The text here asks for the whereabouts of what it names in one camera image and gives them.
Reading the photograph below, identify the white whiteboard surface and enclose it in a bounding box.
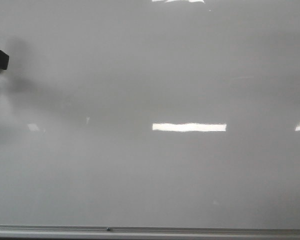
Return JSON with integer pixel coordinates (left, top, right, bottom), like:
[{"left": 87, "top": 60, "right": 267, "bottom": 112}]
[{"left": 0, "top": 0, "right": 300, "bottom": 229}]

